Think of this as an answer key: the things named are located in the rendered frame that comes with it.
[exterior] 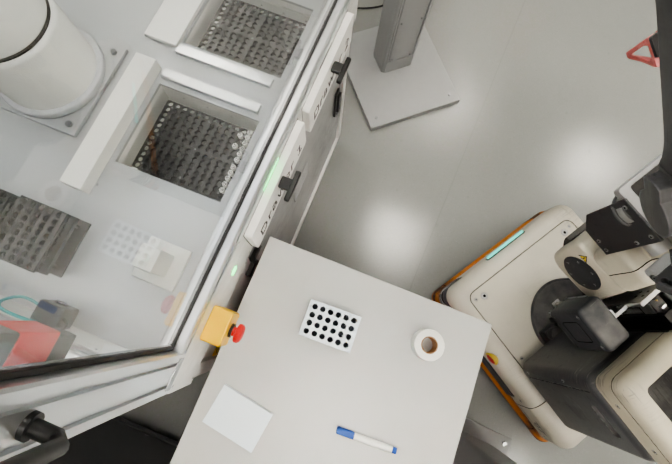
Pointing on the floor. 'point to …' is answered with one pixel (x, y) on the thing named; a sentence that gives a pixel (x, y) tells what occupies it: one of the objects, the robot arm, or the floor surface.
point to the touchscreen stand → (401, 51)
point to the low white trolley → (339, 371)
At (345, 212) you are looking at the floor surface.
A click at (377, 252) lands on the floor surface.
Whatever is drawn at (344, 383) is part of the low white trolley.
